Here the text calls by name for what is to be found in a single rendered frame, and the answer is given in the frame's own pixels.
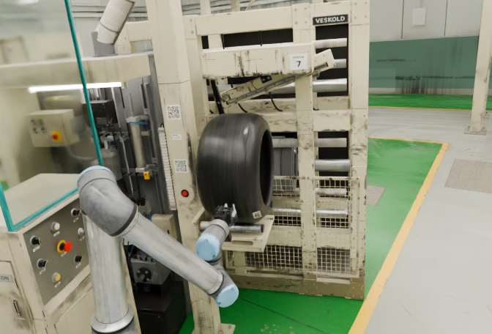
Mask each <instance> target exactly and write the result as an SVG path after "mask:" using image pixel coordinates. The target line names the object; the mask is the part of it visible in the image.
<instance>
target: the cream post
mask: <svg viewBox="0 0 492 334"><path fill-rule="evenodd" d="M146 8H147V13H148V19H149V28H150V33H151V38H152V47H153V52H154V61H155V67H156V71H157V81H158V83H159V84H158V86H159V91H160V100H161V106H162V110H163V120H164V125H165V134H166V139H167V145H168V153H169V158H170V164H171V172H172V178H173V184H174V192H175V197H176V206H177V211H178V217H179V226H180V231H181V236H182V244H183V246H185V247H186V248H188V249H189V250H191V251H192V252H194V254H196V255H198V254H197V253H196V250H195V246H196V243H197V239H196V238H193V234H192V229H191V221H192V220H193V218H194V217H195V216H196V215H197V214H198V212H199V211H200V210H201V208H202V207H203V205H202V203H201V200H200V197H199V194H198V186H197V177H196V161H197V152H198V136H197V130H196V123H195V112H194V106H193V95H192V89H191V82H190V71H189V65H188V59H187V48H186V42H185V31H184V24H183V18H182V7H181V1H180V0H146ZM166 105H179V108H180V114H181V119H168V117H167V112H166V107H165V106H166ZM172 134H181V136H182V140H173V137H172ZM174 159H187V167H188V173H179V172H175V166H174ZM183 191H187V196H183V195H182V192H183ZM188 284H189V290H190V299H191V304H192V309H193V318H194V323H195V333H196V334H218V330H220V331H221V332H222V329H221V323H220V312H219V305H218V304H216V302H215V299H214V298H212V297H210V296H209V295H208V294H206V293H205V292H204V291H203V290H201V289H199V288H198V287H197V286H195V285H194V284H192V283H191V282H189V281H188Z"/></svg>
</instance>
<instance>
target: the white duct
mask: <svg viewBox="0 0 492 334"><path fill-rule="evenodd" d="M133 1H135V0H110V1H109V2H108V5H107V7H106V8H105V12H104V13H103V15H102V17H101V19H100V21H99V24H98V26H97V28H96V30H95V31H97V32H98V35H97V36H98V37H99V38H97V41H99V42H103V43H113V42H114V40H115V39H116V36H117V32H118V31H119V30H120V28H121V27H122V24H123V23H124V20H125V18H126V17H127V14H128V12H129V11H130V8H131V6H132V5H133V4H132V2H133Z"/></svg>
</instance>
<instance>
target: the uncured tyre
mask: <svg viewBox="0 0 492 334"><path fill-rule="evenodd" d="M196 177H197V186H198V194H199V197H200V200H201V203H202V205H203V207H204V209H205V210H206V212H207V213H208V214H209V215H210V216H211V217H212V218H213V219H215V210H216V208H217V206H218V205H219V207H220V206H225V204H227V206H228V208H232V206H233V204H234V207H235V210H236V215H237V217H238V221H237V222H236V223H257V222H259V221H260V220H261V219H262V218H263V217H265V216H266V215H267V213H268V211H269V208H270V204H271V201H272V191H273V183H274V152H273V144H272V134H271V130H270V128H269V124H268V122H267V121H266V120H265V119H264V118H263V117H262V116H260V115H259V114H254V113H243V114H220V115H217V116H214V117H213V118H212V119H211V120H210V122H209V123H208V124H207V125H206V126H205V128H204V130H203V132H202V134H201V137H200V141H199V144H198V152H197V161H196ZM257 211H260V212H261V215H262V217H259V218H256V219H254V217H253V214H252V213H253V212H257Z"/></svg>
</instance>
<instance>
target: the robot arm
mask: <svg viewBox="0 0 492 334"><path fill-rule="evenodd" d="M77 188H78V193H79V199H80V205H81V213H82V214H83V224H84V230H85V236H86V247H87V253H88V258H89V269H90V275H91V281H92V291H93V298H94V308H95V312H94V313H93V314H92V317H91V327H92V334H137V333H136V330H135V317H134V310H133V307H132V306H131V305H130V304H129V303H127V292H126V284H125V276H124V261H123V253H122V237H123V238H124V239H126V240H127V241H128V242H130V243H132V244H133V245H135V246H136V247H138V248H140V249H141V250H142V251H144V252H145V253H147V254H149V255H150V256H151V257H153V258H154V259H156V260H158V261H159V262H160V263H162V264H164V265H165V266H166V267H168V268H169V269H171V270H173V271H174V272H176V273H177V274H179V275H181V276H182V277H183V278H185V279H186V280H188V281H189V282H191V283H192V284H194V285H195V286H197V287H198V288H199V289H201V290H203V291H204V292H205V293H206V294H208V295H209V296H210V297H212V298H214V299H215V302H216V304H218V305H219V306H220V307H222V308H224V307H228V306H230V305H231V304H233V303H234V302H235V300H236V299H237V297H238V295H239V290H238V288H237V287H236V284H234V282H233V281H232V280H231V278H230V277H229V275H228V273H227V272H226V271H225V269H224V268H223V266H222V264H221V259H222V245H223V243H224V242H231V239H232V236H231V232H230V231H229V227H231V226H233V225H234V224H235V223H236V222H237V221H238V217H237V215H236V210H235V207H234V204H233V206H232V208H228V206H227V204H225V206H220V207H219V205H218V206H217V208H218V209H217V208H216V210H215V219H214V220H213V221H211V222H210V224H209V225H208V226H207V228H206V230H205V231H204V233H203V234H202V235H201V236H200V237H199V239H198V241H197V243H196V246H195V250H196V253H197V254H198V255H196V254H194V252H192V251H191V250H189V249H188V248H186V247H185V246H183V244H181V243H180V242H178V241H177V240H175V239H174V238H173V237H172V236H170V235H169V234H167V233H166V232H164V231H163V230H162V229H160V228H159V227H158V226H156V225H155V224H153V222H151V221H150V220H148V219H147V218H145V217H144V216H143V215H141V214H140V213H139V212H138V206H137V204H135V203H134V202H133V201H131V200H130V199H129V198H128V197H126V195H125V194H123V192H121V191H120V189H119V186H118V185H117V182H116V177H115V175H114V174H113V173H112V172H111V171H110V170H109V169H108V168H106V167H103V166H92V167H90V168H87V169H86V170H84V171H83V172H82V173H81V174H80V176H79V178H78V181H77Z"/></svg>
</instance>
